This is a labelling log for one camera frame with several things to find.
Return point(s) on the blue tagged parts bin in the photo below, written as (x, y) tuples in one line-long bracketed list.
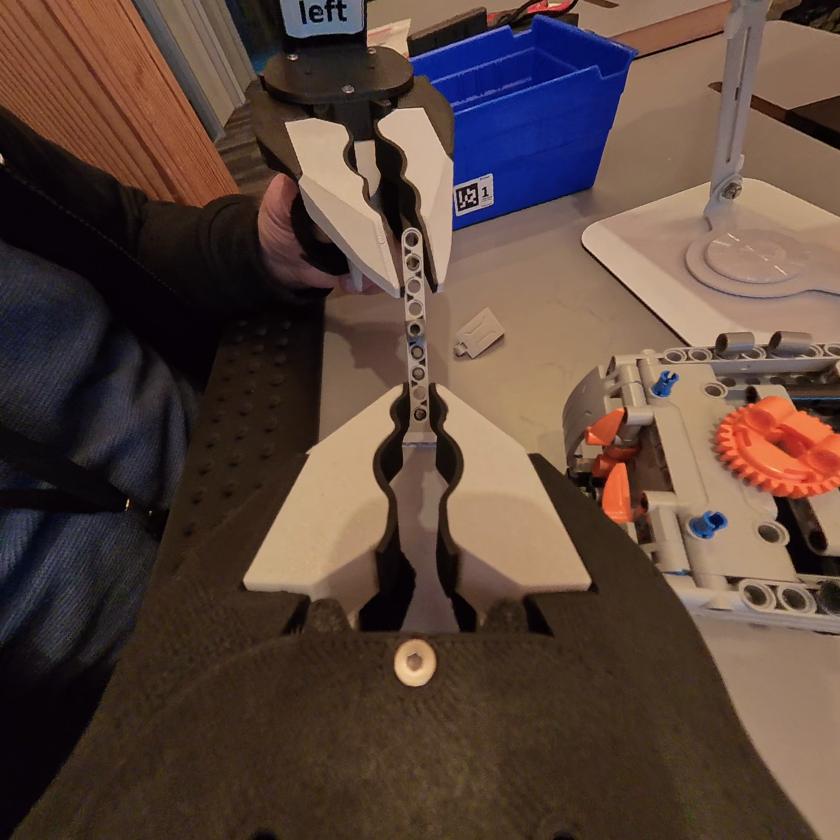
[(525, 151)]

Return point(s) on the long grey beam with pins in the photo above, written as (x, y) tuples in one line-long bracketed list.
[(417, 367)]

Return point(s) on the black perforated mat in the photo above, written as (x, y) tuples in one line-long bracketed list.
[(262, 394)]

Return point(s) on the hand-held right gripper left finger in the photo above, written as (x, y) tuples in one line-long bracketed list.
[(315, 525)]

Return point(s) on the white paper envelope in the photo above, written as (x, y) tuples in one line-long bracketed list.
[(390, 33)]

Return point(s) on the small grey curved panel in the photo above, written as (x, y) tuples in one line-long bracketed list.
[(482, 331)]

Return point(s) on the wooden pillar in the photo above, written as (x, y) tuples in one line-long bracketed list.
[(98, 79)]

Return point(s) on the grey orange toy model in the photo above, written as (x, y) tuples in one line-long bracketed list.
[(689, 472)]

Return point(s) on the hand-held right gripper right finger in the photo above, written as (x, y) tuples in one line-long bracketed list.
[(518, 525)]

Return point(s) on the person's left hand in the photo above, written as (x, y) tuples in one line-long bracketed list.
[(275, 229)]

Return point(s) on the black flat case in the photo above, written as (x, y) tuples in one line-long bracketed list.
[(446, 33)]

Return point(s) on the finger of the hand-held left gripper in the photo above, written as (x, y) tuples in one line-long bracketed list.
[(328, 177), (430, 170)]

